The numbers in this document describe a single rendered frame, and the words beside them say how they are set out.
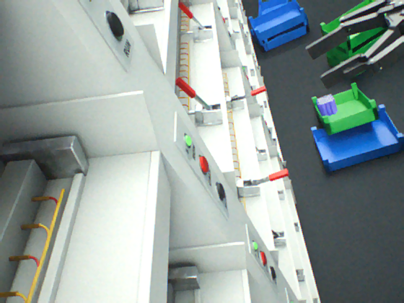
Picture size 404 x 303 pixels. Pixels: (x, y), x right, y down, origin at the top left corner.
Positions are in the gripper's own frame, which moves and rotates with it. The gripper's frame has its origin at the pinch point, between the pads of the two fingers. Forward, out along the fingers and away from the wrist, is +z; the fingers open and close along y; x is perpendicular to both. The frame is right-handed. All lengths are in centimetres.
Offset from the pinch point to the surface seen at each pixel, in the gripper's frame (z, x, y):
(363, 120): -1, -70, 51
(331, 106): 7, -74, 70
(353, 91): -4, -79, 78
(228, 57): 21.3, -4.6, 30.2
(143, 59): 11.8, 32.5, -32.3
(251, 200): 22.8, -7.3, -16.5
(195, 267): 19.7, 15.4, -40.4
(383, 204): 6, -82, 20
